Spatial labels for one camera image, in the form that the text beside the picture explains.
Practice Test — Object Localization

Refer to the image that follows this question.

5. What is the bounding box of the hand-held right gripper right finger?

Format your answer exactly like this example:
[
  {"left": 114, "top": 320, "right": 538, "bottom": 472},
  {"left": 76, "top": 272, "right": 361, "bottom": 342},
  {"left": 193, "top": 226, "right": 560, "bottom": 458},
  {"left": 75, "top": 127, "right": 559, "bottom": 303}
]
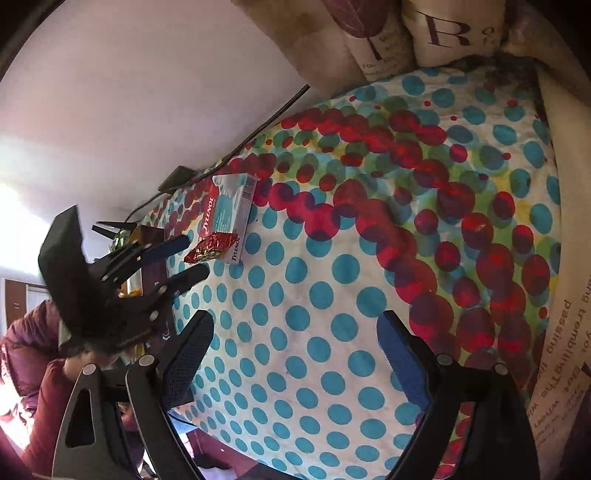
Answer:
[{"left": 376, "top": 310, "right": 539, "bottom": 480}]

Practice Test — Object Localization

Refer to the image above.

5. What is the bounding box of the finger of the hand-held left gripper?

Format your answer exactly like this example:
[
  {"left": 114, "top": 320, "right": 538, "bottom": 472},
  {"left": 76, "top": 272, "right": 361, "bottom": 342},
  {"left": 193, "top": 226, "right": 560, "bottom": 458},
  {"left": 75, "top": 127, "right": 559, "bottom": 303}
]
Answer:
[
  {"left": 99, "top": 234, "right": 191, "bottom": 283},
  {"left": 117, "top": 264, "right": 211, "bottom": 344}
]

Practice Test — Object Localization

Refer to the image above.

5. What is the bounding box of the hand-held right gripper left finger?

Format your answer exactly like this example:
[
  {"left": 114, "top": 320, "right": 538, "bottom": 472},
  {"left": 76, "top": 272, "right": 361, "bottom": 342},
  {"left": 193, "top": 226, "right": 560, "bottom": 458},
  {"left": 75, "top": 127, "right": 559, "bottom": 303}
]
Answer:
[{"left": 52, "top": 310, "right": 215, "bottom": 480}]

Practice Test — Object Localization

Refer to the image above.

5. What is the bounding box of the yellow cardboard box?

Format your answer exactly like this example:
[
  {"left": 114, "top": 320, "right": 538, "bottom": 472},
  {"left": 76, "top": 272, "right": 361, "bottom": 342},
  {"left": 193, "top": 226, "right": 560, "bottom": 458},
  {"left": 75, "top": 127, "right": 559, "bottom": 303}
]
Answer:
[{"left": 117, "top": 224, "right": 175, "bottom": 342}]

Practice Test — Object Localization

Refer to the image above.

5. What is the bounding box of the red foil candy wrapper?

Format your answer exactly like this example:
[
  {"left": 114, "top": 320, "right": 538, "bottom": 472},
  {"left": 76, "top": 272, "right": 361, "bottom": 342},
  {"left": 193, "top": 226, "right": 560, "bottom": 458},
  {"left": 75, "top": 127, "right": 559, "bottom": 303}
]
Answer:
[{"left": 185, "top": 232, "right": 237, "bottom": 265}]

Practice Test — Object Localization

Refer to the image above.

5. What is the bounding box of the teal and red medicine box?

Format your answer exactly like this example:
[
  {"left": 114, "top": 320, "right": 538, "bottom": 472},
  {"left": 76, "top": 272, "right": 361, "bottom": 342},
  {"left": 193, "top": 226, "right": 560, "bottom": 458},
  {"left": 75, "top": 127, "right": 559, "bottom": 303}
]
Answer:
[{"left": 198, "top": 174, "right": 258, "bottom": 265}]

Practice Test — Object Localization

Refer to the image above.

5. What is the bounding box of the person's left forearm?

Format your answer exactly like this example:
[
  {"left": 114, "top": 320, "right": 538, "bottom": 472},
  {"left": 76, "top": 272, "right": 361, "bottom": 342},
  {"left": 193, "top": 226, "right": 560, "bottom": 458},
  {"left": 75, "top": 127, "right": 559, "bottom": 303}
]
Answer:
[{"left": 21, "top": 357, "right": 139, "bottom": 480}]

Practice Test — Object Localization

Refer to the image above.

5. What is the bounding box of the brown wooden door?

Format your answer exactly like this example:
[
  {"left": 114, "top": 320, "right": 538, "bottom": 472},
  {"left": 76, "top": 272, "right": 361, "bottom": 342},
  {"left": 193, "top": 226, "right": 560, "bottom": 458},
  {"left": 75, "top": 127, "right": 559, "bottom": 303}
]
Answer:
[{"left": 4, "top": 278, "right": 29, "bottom": 324}]

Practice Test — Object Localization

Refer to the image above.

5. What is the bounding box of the black router with antennas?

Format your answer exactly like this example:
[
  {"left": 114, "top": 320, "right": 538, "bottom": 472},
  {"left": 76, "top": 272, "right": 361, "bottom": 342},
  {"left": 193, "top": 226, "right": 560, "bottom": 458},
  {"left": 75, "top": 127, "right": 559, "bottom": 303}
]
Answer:
[{"left": 91, "top": 222, "right": 139, "bottom": 247}]

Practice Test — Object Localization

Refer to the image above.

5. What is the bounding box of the black power adapter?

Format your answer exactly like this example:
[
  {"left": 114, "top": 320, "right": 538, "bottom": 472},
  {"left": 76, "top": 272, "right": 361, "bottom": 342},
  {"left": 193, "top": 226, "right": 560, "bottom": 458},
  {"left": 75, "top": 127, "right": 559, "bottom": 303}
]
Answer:
[{"left": 158, "top": 166, "right": 195, "bottom": 193}]

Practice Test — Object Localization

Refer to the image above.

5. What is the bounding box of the person's maroon jacket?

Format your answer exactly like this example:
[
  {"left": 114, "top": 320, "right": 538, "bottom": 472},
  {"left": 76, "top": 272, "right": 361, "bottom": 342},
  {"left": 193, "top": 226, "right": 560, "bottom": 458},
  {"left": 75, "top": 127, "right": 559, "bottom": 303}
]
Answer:
[{"left": 0, "top": 299, "right": 63, "bottom": 416}]

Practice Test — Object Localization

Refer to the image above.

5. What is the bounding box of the polka dot bedsheet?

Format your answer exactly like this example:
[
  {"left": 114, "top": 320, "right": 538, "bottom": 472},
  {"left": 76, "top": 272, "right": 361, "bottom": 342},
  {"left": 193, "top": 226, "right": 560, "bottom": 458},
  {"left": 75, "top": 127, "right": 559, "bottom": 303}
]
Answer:
[{"left": 139, "top": 65, "right": 561, "bottom": 480}]

